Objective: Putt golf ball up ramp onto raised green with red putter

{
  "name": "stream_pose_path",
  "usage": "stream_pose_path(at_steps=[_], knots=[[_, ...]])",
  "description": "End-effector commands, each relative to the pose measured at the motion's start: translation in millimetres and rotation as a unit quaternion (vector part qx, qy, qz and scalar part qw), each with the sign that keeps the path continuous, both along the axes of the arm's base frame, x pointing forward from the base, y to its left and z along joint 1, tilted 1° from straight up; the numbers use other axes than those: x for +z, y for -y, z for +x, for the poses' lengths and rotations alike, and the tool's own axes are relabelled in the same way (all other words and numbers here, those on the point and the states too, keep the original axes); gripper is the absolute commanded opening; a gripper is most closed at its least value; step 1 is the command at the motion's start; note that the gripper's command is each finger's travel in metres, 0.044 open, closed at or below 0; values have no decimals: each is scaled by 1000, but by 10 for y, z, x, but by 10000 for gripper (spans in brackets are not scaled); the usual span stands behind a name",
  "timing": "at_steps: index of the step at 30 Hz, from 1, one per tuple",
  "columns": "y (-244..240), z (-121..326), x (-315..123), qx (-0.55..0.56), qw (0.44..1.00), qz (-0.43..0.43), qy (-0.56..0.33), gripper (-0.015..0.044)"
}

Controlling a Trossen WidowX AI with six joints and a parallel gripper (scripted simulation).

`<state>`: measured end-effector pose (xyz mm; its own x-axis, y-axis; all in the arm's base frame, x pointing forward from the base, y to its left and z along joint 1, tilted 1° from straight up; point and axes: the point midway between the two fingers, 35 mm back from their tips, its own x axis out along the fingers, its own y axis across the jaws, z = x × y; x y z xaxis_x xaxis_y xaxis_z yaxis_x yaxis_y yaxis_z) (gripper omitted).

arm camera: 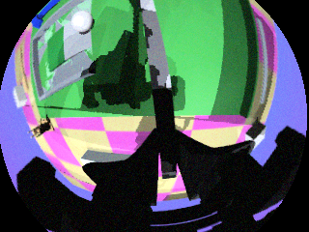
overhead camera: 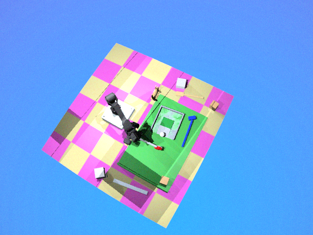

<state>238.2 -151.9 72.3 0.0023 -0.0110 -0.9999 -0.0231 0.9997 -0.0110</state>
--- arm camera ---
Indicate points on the blue golf putter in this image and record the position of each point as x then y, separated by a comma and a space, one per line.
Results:
38, 17

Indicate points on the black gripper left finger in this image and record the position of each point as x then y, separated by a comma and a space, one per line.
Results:
140, 170

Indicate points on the green flat mat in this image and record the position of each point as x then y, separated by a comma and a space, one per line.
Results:
206, 44

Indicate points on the white golf ball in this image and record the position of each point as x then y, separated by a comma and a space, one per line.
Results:
82, 21

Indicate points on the white flat bar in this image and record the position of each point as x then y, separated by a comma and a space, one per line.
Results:
261, 29

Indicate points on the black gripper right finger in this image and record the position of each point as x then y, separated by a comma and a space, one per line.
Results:
197, 162

